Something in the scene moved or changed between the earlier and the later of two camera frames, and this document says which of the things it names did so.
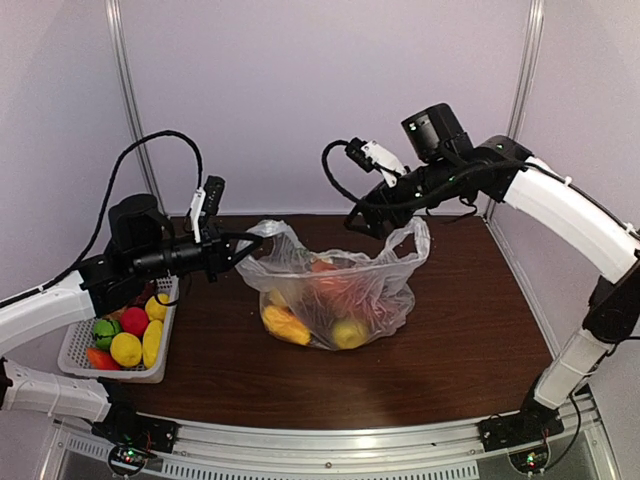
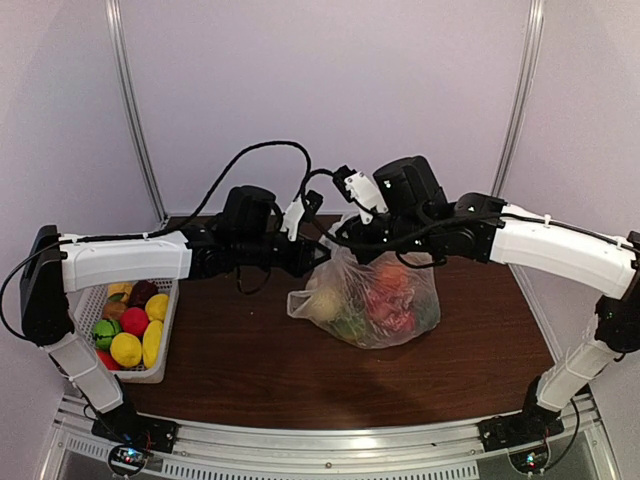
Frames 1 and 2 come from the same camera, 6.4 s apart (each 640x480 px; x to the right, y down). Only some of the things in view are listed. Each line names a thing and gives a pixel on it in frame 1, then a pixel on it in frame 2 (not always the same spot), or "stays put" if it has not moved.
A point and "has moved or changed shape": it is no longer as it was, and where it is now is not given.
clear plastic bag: x=335 y=300 has moved or changed shape
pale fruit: x=276 y=298 → x=325 y=302
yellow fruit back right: x=156 y=310 stays put
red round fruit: x=134 y=321 stays put
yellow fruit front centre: x=126 y=349 stays put
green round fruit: x=104 y=330 stays put
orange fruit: x=329 y=282 → x=393 y=278
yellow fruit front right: x=151 y=343 stays put
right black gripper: x=376 y=220 → x=352 y=231
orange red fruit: x=99 y=359 stays put
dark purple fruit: x=148 y=290 stays put
